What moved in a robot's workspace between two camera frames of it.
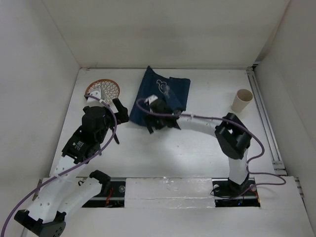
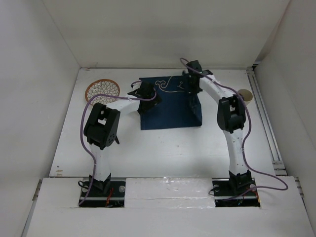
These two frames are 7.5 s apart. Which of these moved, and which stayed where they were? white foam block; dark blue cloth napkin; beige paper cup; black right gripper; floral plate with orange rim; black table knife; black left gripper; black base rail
Moved: black right gripper; black left gripper; dark blue cloth napkin
Stayed: black base rail; white foam block; black table knife; beige paper cup; floral plate with orange rim
